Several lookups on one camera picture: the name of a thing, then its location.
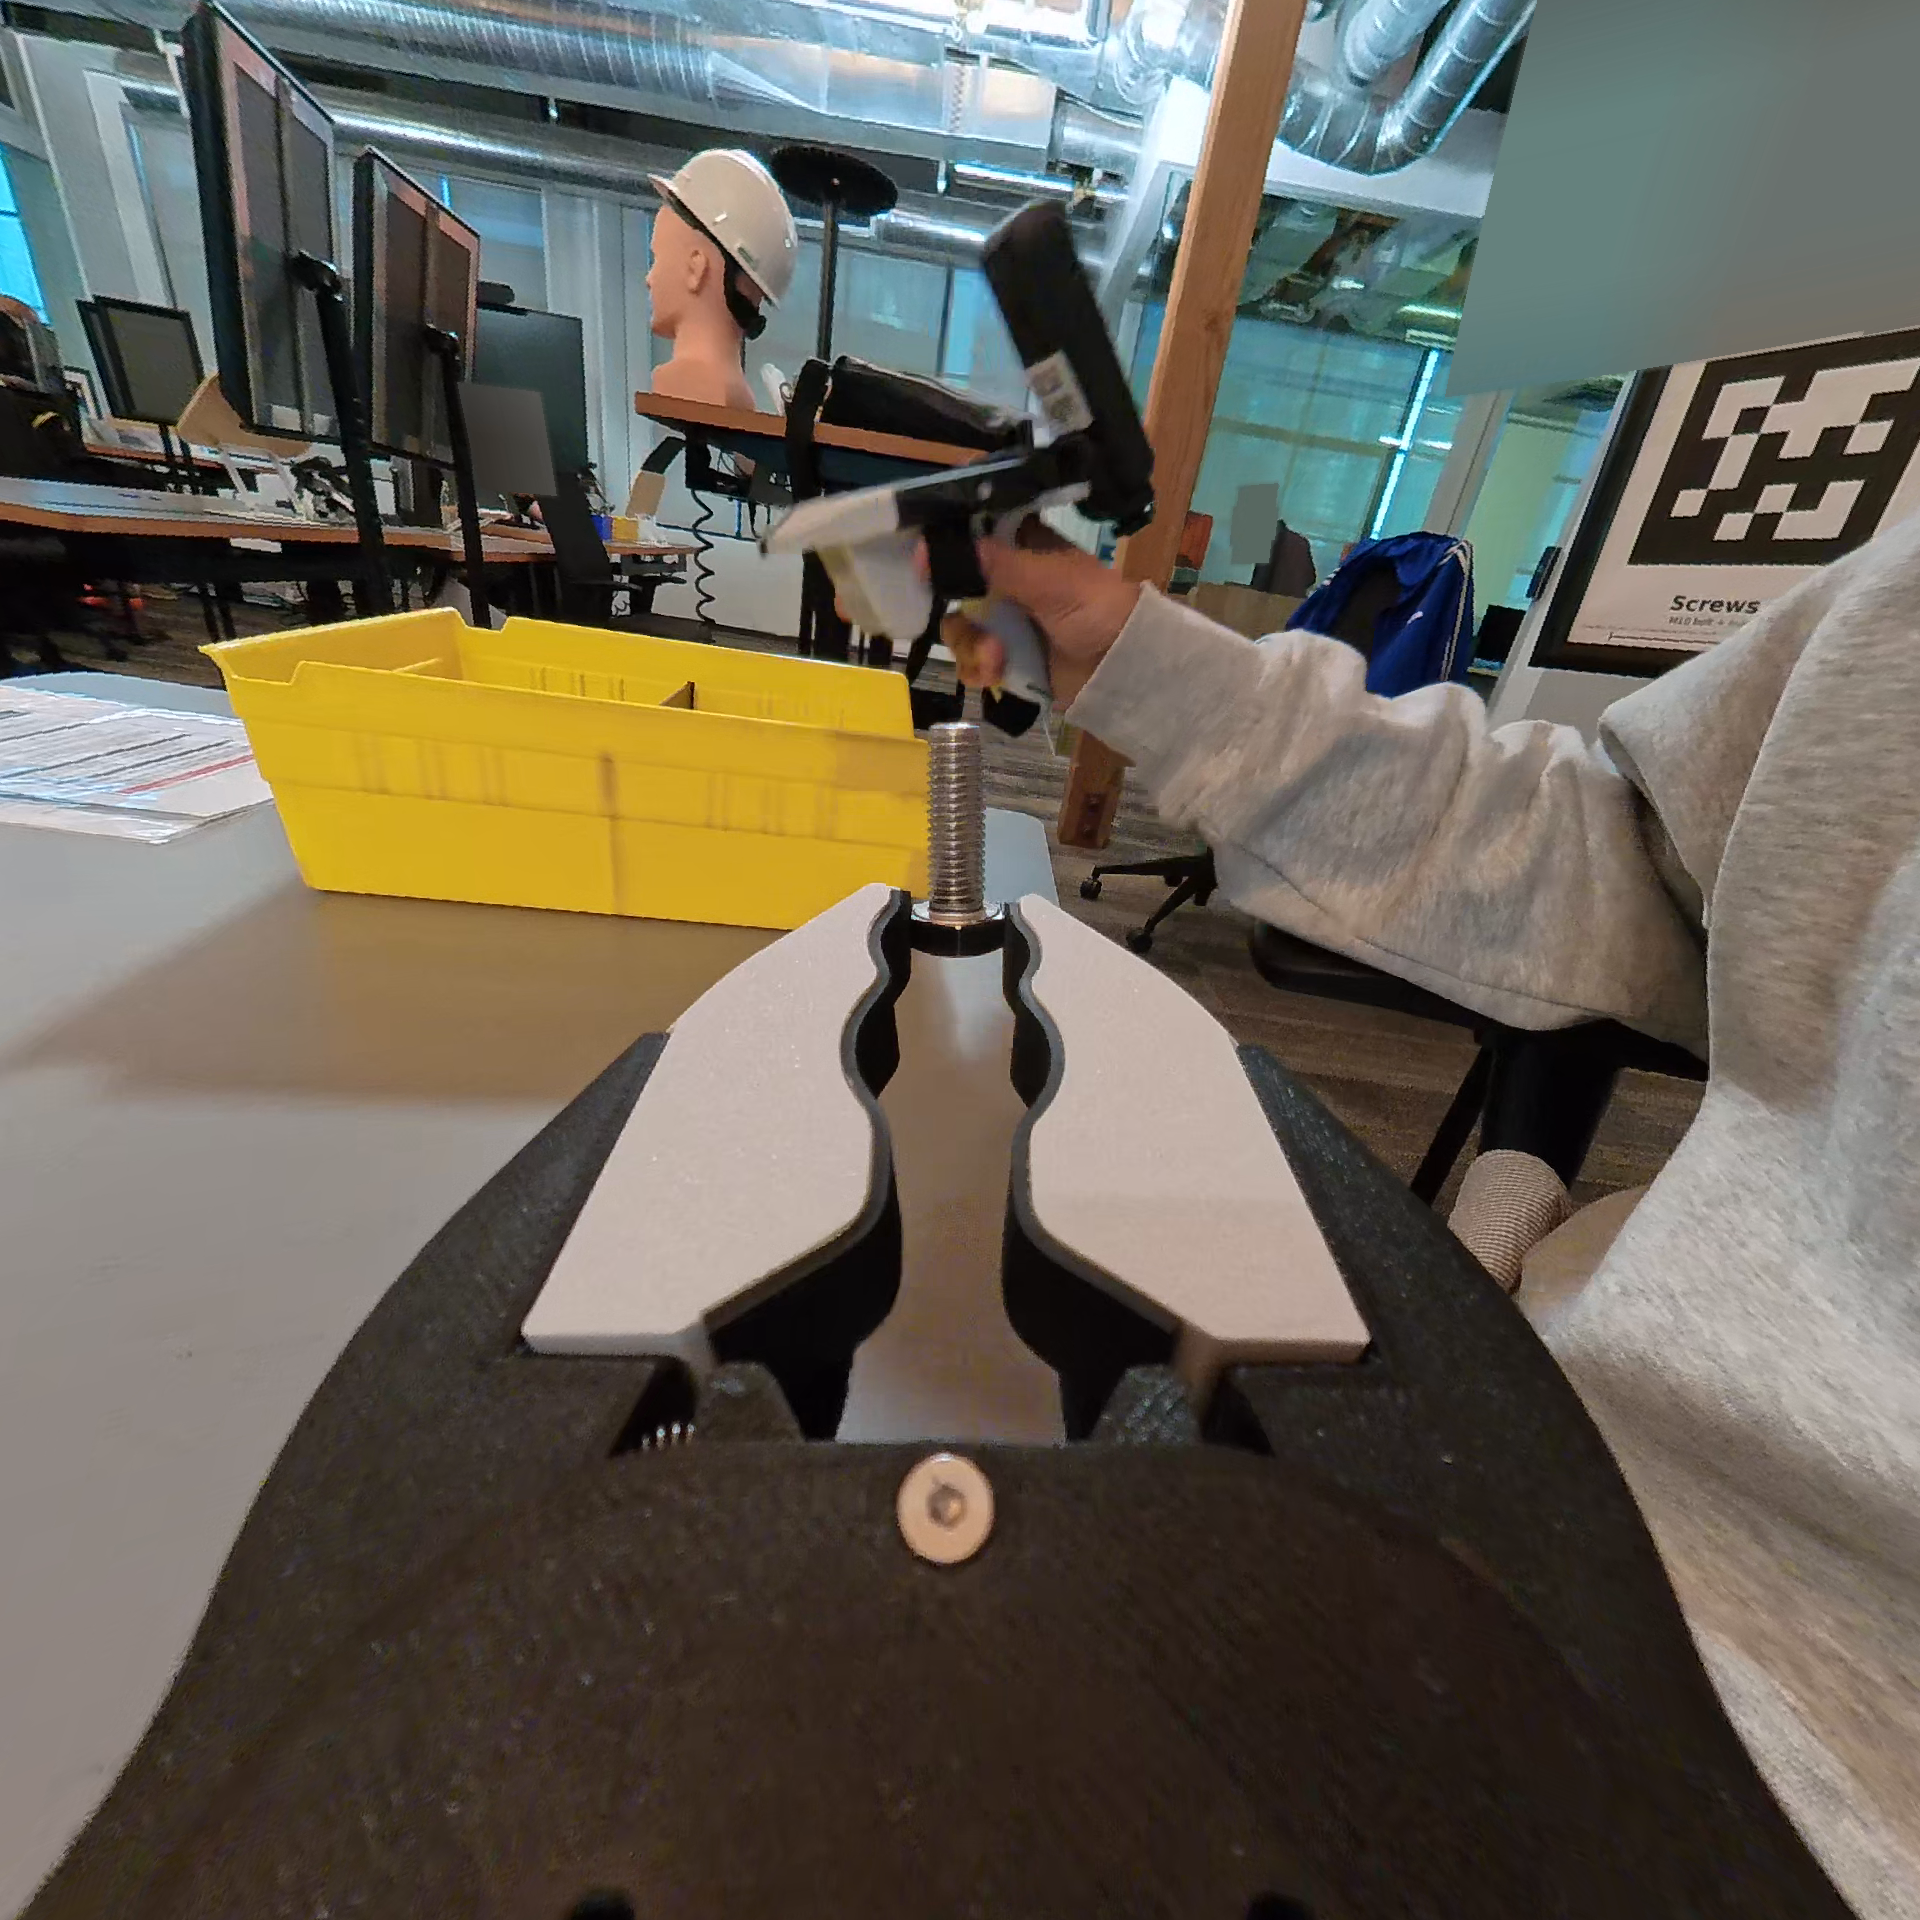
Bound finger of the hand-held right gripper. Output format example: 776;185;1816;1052
761;488;982;639
776;474;977;525

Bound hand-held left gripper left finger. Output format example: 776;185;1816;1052
515;881;908;1370

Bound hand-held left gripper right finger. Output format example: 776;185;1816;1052
1003;892;1375;1372

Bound steel hex bolt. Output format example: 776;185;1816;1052
902;724;1013;964

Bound yellow plastic bin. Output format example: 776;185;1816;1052
200;606;935;919

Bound person's right forearm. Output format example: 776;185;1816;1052
1052;578;1711;1052

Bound wooden top standing desk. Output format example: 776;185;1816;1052
635;391;992;661

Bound grey desk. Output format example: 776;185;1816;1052
0;670;1070;1893

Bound long wooden office desk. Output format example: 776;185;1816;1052
0;474;712;643

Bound person's right hand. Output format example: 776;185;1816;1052
942;525;1156;714

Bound black bag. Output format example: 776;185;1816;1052
790;356;1038;451

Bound mannequin head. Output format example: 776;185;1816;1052
647;203;768;411

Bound black office chair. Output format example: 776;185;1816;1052
1246;912;1711;1208
529;488;641;624

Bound black swivel chair base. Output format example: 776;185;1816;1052
1080;850;1222;950

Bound black floor lamp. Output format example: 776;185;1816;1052
768;146;900;369

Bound white hard hat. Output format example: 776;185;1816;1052
651;148;800;307

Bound dark wide monitor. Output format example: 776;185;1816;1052
471;307;589;480

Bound blue jacket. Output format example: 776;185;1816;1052
1286;529;1480;701

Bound silver ventilation ducts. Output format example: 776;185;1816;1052
224;0;1534;256

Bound tall black monitor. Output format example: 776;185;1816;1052
352;146;486;467
177;0;343;436

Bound person's grey sweatshirt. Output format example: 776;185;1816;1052
1512;510;1920;1920

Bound framed marker sign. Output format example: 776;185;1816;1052
1528;325;1920;673

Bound small black monitor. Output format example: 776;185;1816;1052
82;293;207;427

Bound printed paper sheet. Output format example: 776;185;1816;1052
0;681;274;844

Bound wooden post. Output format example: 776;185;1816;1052
1058;0;1313;850

